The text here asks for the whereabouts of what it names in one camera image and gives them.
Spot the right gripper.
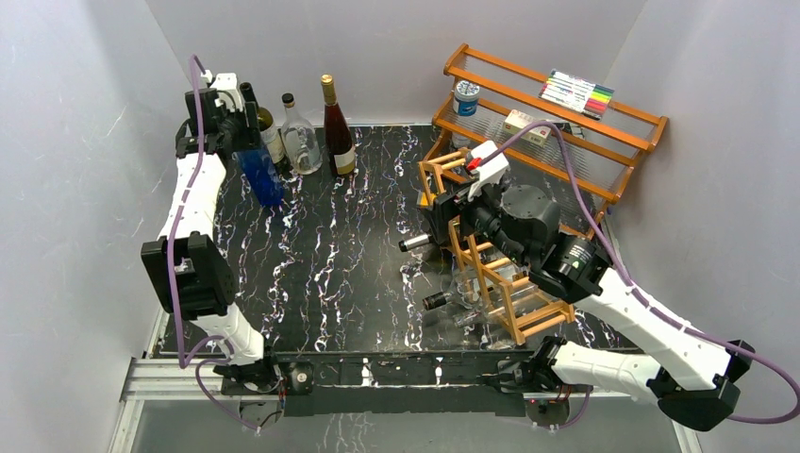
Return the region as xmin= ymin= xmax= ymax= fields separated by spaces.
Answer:
xmin=420 ymin=174 xmax=530 ymax=268

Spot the green wine bottle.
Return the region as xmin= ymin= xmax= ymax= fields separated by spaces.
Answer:
xmin=240 ymin=82 xmax=290 ymax=174

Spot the clear glass bottle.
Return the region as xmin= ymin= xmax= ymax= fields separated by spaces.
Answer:
xmin=281 ymin=92 xmax=322 ymax=175

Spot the dark red wine bottle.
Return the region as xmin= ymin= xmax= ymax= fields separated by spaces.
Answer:
xmin=320 ymin=74 xmax=356 ymax=176

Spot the clear bottle bottom rack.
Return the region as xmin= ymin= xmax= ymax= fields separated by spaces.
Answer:
xmin=452 ymin=308 xmax=512 ymax=331

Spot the clear bottle rack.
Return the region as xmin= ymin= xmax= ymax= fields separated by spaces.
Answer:
xmin=452 ymin=308 xmax=512 ymax=331
xmin=422 ymin=274 xmax=553 ymax=315

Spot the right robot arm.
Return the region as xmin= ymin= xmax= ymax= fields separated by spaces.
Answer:
xmin=422 ymin=184 xmax=752 ymax=431

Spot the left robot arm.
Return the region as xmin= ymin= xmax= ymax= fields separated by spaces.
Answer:
xmin=141 ymin=82 xmax=283 ymax=393

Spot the yellow capped bottle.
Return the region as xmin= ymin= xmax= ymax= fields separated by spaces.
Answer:
xmin=416 ymin=192 xmax=435 ymax=209

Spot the silver capped dark bottle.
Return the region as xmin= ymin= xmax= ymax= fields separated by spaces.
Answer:
xmin=398 ymin=233 xmax=436 ymax=253

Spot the small clear plastic bottle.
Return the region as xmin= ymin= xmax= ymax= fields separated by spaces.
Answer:
xmin=451 ymin=132 xmax=473 ymax=149

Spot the clear bottle lower rack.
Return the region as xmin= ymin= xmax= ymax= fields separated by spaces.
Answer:
xmin=422 ymin=274 xmax=553 ymax=315

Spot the light wooden wine rack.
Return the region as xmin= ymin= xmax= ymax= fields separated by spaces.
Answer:
xmin=418 ymin=143 xmax=575 ymax=345

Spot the blue white jar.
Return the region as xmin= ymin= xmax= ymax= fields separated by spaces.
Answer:
xmin=452 ymin=80 xmax=481 ymax=117

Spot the green white box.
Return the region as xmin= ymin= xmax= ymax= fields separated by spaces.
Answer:
xmin=502 ymin=109 xmax=552 ymax=146

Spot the orange wooden shelf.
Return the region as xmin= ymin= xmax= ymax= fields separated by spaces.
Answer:
xmin=433 ymin=43 xmax=669 ymax=236

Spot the marker pen pack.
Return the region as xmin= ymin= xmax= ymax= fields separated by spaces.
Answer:
xmin=539 ymin=69 xmax=615 ymax=121

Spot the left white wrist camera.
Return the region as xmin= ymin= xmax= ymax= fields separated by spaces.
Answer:
xmin=200 ymin=70 xmax=244 ymax=112

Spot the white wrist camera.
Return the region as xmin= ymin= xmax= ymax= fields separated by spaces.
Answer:
xmin=200 ymin=70 xmax=244 ymax=112
xmin=465 ymin=141 xmax=510 ymax=202

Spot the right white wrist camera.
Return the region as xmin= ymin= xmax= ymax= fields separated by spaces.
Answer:
xmin=465 ymin=141 xmax=510 ymax=202

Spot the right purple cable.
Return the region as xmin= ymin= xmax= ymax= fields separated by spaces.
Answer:
xmin=493 ymin=121 xmax=800 ymax=427

